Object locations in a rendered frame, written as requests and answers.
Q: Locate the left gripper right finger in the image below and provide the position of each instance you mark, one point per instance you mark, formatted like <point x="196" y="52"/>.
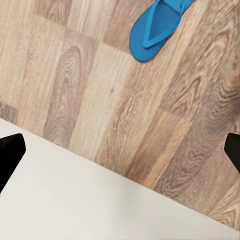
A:
<point x="232" y="149"/>

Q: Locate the sandal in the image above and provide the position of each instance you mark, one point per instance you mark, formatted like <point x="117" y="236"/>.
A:
<point x="153" y="28"/>

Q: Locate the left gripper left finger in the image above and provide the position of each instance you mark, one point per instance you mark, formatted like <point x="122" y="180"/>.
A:
<point x="12" y="150"/>

